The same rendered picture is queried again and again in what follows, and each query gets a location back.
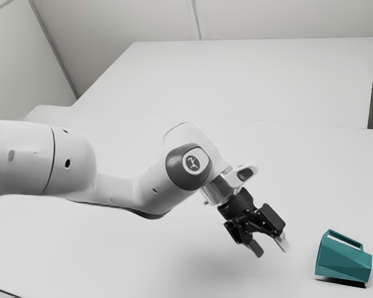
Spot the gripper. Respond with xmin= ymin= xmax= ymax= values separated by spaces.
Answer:
xmin=216 ymin=187 xmax=290 ymax=259

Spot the teal faceted mug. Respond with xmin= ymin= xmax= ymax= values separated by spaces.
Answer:
xmin=315 ymin=228 xmax=373 ymax=283

